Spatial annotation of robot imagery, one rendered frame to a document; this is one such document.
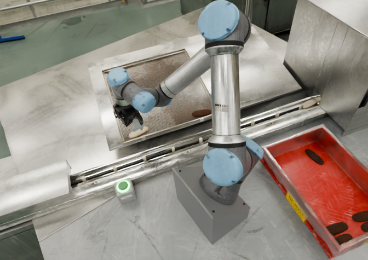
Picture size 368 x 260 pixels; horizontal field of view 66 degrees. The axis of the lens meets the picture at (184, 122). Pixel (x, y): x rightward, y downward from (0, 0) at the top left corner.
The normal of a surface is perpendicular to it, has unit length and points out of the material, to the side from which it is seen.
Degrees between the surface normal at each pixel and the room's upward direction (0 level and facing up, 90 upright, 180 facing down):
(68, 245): 0
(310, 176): 0
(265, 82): 10
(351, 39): 90
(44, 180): 0
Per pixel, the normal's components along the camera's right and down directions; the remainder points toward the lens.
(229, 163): -0.47, 0.21
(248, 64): 0.00, -0.55
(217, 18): -0.48, -0.05
